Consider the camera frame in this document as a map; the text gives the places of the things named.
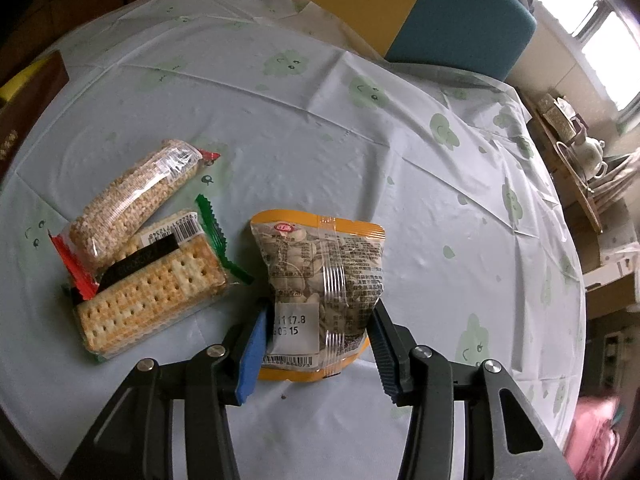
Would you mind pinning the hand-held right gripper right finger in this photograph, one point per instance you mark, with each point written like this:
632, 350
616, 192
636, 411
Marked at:
382, 355

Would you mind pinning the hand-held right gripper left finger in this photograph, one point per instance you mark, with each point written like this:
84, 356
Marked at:
252, 355

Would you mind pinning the orange-edged clear nut packet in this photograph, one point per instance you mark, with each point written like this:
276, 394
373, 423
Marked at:
310, 270

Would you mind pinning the green-ended cracker packet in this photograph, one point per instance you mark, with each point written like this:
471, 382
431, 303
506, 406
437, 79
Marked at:
150, 290

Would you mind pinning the red-ended puffed rice bar packet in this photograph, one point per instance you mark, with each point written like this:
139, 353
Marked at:
130, 195

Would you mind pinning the pink cloth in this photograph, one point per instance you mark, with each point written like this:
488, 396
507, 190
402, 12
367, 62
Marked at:
592, 435

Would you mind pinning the wooden side table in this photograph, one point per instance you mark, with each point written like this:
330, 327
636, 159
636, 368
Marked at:
585, 205

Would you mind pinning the white cardboard box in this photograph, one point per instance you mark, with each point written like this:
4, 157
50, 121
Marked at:
615, 240

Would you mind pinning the white teapot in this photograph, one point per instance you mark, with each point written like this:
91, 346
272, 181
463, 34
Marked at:
590, 155

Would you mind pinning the patterned tissue box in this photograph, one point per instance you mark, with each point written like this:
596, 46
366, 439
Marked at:
557, 115

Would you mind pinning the light curtain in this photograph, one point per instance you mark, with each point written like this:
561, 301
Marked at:
620, 175

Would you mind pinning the brown cardboard box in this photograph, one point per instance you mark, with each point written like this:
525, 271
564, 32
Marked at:
40, 90

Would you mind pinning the grey yellow blue padded backrest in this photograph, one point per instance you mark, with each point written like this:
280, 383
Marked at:
450, 20

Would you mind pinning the window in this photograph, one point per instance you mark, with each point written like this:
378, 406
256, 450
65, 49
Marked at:
575, 15

